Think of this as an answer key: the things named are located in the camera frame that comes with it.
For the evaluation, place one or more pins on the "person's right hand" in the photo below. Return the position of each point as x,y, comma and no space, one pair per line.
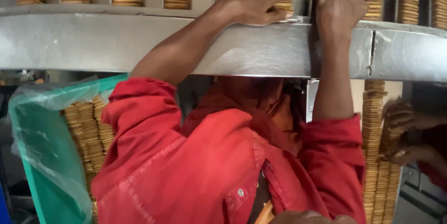
337,11

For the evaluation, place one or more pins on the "short tan biscuit stack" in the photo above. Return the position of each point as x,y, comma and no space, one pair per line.
284,5

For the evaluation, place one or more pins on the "tall columns of stacked biscuits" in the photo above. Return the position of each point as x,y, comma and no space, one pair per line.
375,168

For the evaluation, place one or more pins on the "person's red work coat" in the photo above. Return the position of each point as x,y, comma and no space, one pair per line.
195,161

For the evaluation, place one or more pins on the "curved stainless steel machine panel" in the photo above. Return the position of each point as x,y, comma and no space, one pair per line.
87,42

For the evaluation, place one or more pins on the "pile of biscuits in crate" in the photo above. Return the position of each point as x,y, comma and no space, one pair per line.
89,129

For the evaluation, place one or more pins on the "clear plastic liner bag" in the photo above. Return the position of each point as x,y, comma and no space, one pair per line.
38,112

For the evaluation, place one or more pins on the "green plastic crate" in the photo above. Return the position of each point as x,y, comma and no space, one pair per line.
45,189

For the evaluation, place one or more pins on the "blue plastic object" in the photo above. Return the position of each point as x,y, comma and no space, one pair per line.
3,206

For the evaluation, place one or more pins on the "shiny metal bracket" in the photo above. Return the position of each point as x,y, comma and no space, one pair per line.
310,102

